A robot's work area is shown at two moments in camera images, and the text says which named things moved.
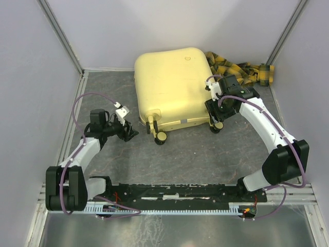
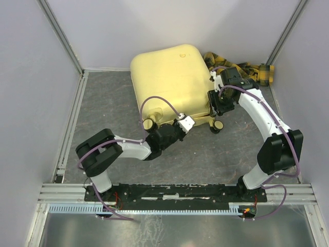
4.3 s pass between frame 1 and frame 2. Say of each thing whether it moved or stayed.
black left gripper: moved
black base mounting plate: stayed
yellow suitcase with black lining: stayed
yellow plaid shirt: stayed
